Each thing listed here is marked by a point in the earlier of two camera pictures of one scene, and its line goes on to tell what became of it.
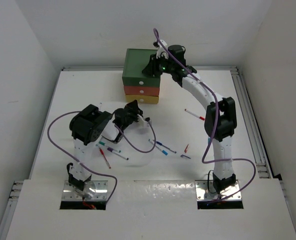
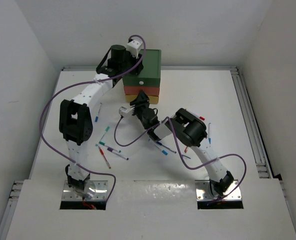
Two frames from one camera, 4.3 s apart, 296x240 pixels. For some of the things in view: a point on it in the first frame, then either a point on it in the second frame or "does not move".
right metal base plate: (206, 190) does not move
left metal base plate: (97, 190) does not move
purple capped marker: (110, 149) does not move
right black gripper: (151, 69) → (142, 100)
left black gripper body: (130, 117) → (129, 61)
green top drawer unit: (135, 61) does not move
